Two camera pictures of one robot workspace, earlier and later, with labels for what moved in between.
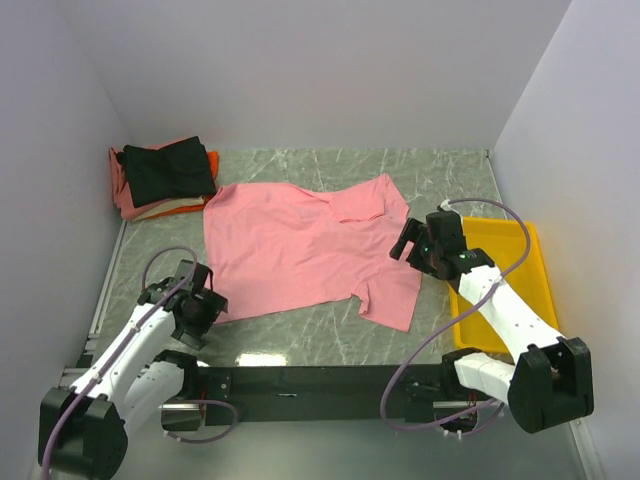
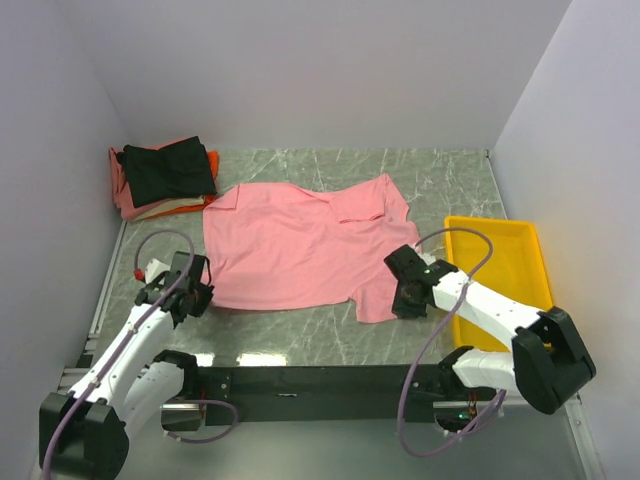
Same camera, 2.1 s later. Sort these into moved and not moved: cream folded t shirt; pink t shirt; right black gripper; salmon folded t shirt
Moved: right black gripper
Not moved: salmon folded t shirt; cream folded t shirt; pink t shirt
